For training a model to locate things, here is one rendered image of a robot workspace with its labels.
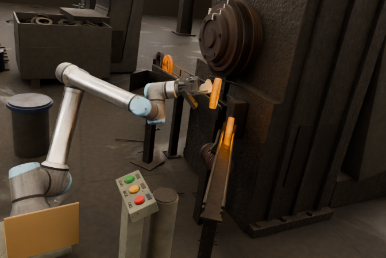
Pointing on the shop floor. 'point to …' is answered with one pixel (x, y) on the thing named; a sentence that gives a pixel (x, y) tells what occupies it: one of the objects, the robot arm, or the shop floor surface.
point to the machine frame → (296, 89)
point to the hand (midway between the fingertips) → (215, 89)
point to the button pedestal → (133, 215)
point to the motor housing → (204, 179)
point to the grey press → (112, 8)
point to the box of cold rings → (60, 46)
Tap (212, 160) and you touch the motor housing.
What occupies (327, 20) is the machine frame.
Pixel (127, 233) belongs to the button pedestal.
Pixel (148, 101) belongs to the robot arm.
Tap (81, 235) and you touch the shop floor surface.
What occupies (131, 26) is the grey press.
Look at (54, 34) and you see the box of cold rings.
